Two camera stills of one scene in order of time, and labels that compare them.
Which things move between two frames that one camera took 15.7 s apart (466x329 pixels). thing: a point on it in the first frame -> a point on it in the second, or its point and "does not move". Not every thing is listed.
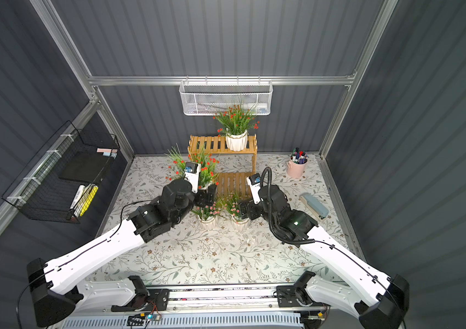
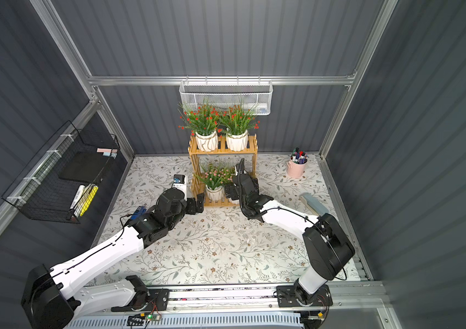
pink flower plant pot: (210, 224) -> (216, 177)
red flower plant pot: (209, 165) -> (203, 121)
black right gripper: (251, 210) -> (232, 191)
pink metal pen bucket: (296, 171) does not move
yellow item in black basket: (86, 201) does not move
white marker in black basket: (80, 190) does not move
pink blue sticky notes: (107, 152) does not move
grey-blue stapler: (316, 205) does not move
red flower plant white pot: (236, 120) does not move
